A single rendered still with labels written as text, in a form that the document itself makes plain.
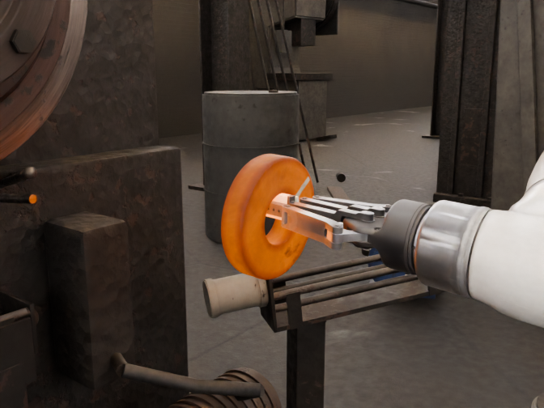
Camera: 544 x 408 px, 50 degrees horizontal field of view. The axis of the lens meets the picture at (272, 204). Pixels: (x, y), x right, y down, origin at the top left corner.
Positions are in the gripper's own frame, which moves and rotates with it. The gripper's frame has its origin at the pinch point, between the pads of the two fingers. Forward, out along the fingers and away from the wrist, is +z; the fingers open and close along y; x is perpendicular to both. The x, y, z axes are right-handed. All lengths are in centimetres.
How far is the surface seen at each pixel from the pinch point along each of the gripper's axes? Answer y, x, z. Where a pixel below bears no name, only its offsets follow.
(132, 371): -9.4, -25.1, 15.6
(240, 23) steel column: 320, 40, 280
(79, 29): -10.2, 19.8, 23.6
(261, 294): 9.1, -17.3, 8.0
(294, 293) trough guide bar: 12.7, -17.2, 4.5
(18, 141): -19.6, 6.7, 22.9
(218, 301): 3.6, -17.9, 11.8
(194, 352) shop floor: 82, -89, 94
